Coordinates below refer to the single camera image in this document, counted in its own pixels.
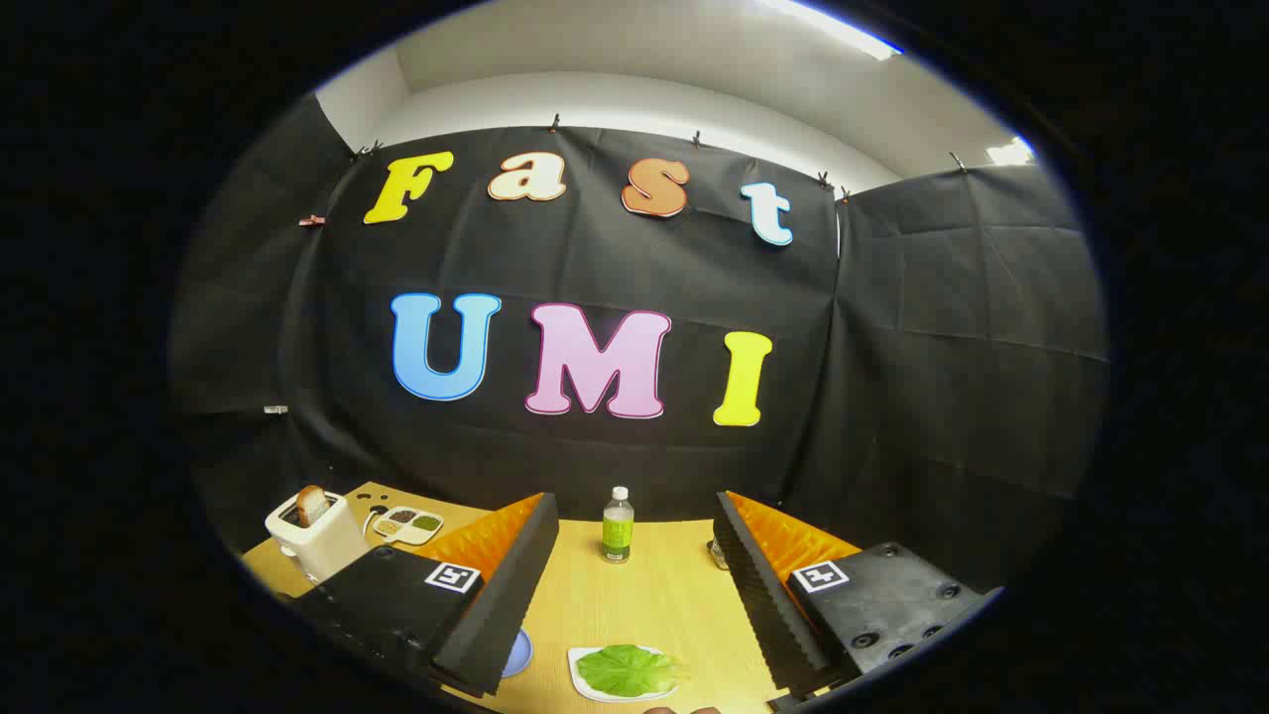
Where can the blue round plate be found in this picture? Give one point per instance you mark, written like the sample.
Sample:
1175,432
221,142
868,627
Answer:
518,654

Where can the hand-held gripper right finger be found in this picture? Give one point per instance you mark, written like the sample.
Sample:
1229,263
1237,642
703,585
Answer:
763,595

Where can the small ceiling light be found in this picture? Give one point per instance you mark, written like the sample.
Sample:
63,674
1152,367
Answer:
1009,152

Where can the long ceiling light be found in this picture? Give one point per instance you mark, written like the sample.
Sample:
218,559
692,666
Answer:
843,28

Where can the black backdrop cloth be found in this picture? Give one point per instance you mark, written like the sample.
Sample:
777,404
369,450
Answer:
892,397

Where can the white toaster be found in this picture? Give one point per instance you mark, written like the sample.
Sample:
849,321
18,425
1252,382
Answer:
329,550

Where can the toasted bread slice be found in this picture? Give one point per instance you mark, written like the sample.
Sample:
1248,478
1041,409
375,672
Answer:
313,504

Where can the white divided condiment tray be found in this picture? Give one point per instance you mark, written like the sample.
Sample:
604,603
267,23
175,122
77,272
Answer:
406,526

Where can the green label plastic bottle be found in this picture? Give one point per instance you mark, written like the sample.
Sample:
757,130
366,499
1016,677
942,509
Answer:
618,535

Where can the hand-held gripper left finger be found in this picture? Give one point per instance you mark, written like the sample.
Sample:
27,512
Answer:
501,605

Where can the green lettuce leaf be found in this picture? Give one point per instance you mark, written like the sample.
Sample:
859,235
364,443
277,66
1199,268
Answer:
625,670

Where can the white square plate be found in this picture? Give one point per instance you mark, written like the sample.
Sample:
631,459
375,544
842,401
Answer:
580,682

